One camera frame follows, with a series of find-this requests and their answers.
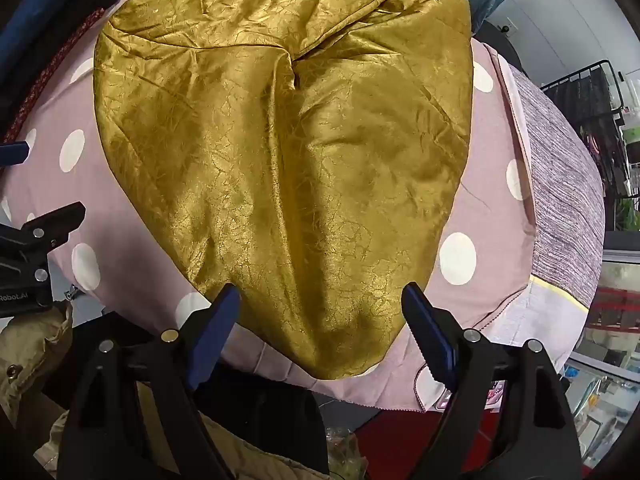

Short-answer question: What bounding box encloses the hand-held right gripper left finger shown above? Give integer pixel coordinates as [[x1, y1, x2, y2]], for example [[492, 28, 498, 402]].
[[56, 282, 243, 480]]

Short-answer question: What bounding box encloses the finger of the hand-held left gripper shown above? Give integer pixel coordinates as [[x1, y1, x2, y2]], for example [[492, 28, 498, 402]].
[[0, 201, 87, 263], [0, 140, 29, 166]]

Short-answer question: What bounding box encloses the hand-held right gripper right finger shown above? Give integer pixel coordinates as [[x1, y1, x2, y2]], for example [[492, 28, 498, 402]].
[[401, 281, 583, 480]]

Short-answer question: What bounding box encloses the gold satin garment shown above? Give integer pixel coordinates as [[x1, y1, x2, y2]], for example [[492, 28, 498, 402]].
[[92, 0, 475, 381]]

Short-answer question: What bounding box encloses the beige jacket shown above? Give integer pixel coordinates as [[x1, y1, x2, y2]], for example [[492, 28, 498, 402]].
[[0, 302, 331, 480]]

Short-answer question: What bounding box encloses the phone with pink case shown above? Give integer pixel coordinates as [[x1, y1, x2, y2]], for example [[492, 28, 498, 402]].
[[430, 380, 506, 413]]

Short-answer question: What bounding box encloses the red patterned cloth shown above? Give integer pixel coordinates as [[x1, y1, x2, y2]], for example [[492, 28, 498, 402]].
[[0, 6, 108, 143]]

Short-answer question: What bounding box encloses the black cloth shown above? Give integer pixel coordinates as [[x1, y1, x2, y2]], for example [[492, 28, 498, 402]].
[[195, 380, 331, 480]]

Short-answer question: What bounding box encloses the pink polka dot blanket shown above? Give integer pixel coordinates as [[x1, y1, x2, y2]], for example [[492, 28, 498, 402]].
[[0, 0, 538, 413]]

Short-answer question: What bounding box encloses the dark blue clothing pile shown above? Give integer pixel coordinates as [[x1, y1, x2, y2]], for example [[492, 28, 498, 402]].
[[0, 0, 123, 91]]

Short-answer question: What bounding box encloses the clear plastic bag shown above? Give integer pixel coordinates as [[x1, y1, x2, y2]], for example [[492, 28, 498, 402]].
[[325, 427, 368, 480]]

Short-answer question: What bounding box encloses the glass display case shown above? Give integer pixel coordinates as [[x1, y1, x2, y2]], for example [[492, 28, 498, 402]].
[[565, 245, 640, 461]]

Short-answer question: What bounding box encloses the green plant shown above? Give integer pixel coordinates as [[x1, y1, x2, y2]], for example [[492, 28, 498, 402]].
[[612, 195, 640, 231]]

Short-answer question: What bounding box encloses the black chair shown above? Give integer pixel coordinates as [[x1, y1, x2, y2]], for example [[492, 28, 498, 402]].
[[472, 25, 533, 81]]

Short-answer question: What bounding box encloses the black wire rack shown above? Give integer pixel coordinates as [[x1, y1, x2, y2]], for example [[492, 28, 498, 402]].
[[540, 60, 640, 231]]

